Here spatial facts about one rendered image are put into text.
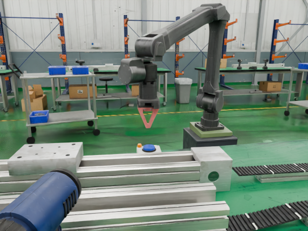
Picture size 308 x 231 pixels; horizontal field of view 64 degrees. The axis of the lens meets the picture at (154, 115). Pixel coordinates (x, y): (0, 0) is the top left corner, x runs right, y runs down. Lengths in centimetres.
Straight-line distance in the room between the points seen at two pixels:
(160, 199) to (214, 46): 72
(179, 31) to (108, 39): 727
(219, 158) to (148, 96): 27
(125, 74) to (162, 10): 771
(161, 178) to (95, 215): 24
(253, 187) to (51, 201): 60
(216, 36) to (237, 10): 821
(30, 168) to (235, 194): 54
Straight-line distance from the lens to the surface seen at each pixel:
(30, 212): 31
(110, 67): 543
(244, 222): 63
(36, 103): 548
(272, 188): 80
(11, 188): 73
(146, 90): 75
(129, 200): 56
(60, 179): 35
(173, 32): 82
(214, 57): 110
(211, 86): 111
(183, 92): 565
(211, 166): 69
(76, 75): 339
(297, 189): 84
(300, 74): 687
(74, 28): 814
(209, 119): 117
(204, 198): 59
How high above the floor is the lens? 116
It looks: 15 degrees down
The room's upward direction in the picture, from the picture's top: straight up
